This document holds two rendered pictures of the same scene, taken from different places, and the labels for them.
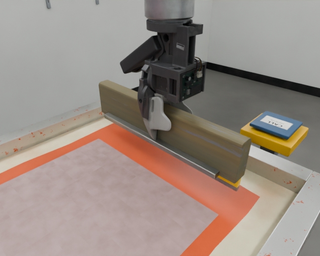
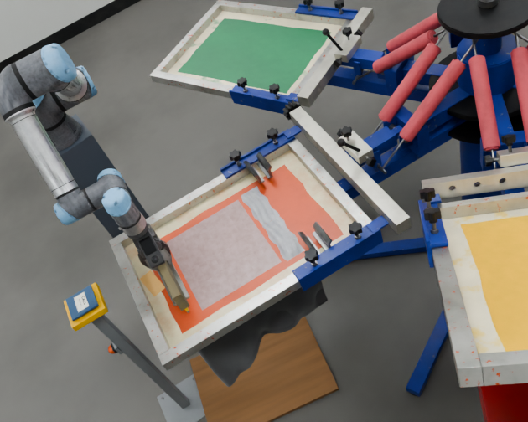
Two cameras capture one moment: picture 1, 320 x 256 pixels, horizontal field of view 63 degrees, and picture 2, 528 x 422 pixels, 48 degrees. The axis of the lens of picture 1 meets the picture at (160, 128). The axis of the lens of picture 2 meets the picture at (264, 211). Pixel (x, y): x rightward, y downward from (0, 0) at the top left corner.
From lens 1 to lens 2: 203 cm
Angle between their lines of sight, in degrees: 94
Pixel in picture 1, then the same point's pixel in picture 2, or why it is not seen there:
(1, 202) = (258, 261)
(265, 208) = not seen: hidden behind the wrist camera
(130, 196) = (198, 257)
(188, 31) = not seen: hidden behind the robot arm
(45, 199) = (237, 260)
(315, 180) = (116, 242)
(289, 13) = not seen: outside the picture
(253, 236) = (160, 231)
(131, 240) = (204, 235)
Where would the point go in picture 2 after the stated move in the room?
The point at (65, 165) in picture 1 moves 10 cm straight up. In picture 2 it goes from (226, 284) to (216, 268)
